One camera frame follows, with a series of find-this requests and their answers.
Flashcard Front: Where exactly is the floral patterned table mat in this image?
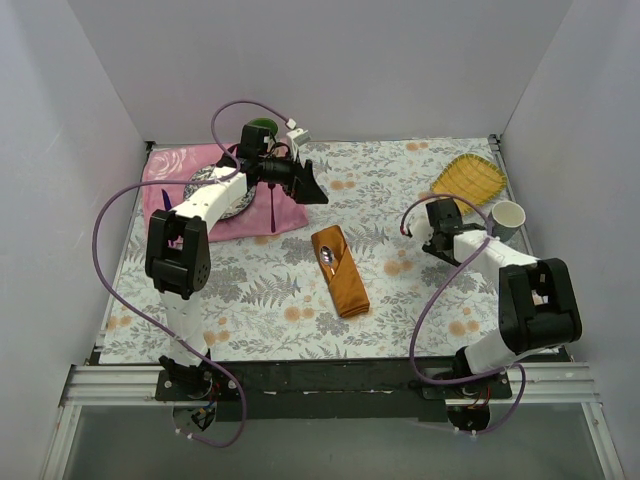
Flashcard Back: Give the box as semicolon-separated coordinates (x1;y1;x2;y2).
99;137;564;361

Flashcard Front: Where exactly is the pink cloth placemat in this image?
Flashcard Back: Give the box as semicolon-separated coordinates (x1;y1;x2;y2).
142;144;309;243

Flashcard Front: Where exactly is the grey white mug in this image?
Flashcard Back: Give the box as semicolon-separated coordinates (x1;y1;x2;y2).
490;200;526;242

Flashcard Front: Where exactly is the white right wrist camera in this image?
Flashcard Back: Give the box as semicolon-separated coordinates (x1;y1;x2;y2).
406;216;433;243

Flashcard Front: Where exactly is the orange cloth napkin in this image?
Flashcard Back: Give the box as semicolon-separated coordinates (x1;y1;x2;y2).
311;225;370;318

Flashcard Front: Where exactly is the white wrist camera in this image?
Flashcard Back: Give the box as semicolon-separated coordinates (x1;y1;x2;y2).
406;216;433;243
286;128;310;160

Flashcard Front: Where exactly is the silver metal spoon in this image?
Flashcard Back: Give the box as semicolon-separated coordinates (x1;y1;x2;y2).
319;245;338;276

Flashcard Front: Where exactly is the purple plastic knife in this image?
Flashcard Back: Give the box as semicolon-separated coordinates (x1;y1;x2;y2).
161;189;173;211

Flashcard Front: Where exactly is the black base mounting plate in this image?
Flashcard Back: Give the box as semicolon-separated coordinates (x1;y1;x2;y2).
155;358;512;422

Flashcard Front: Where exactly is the green inside floral mug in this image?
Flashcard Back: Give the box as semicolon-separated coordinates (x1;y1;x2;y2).
248;118;278;146

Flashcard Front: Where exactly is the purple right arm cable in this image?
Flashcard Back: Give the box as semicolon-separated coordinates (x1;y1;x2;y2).
399;198;525;435

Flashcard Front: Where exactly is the woven bamboo basket tray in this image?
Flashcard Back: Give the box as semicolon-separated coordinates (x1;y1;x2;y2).
430;153;507;207

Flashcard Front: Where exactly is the purple plastic fork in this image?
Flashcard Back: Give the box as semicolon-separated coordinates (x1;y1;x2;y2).
268;183;276;234

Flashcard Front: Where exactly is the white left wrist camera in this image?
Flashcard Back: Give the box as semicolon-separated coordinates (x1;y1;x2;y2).
286;128;310;160

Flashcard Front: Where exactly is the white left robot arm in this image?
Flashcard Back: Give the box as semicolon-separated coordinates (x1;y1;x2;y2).
145;123;328;400

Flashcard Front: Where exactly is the blue floral ceramic plate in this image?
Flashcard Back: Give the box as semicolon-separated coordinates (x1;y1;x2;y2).
183;165;257;220

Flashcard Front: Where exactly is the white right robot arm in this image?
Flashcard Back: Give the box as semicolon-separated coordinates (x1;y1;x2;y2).
414;194;583;398

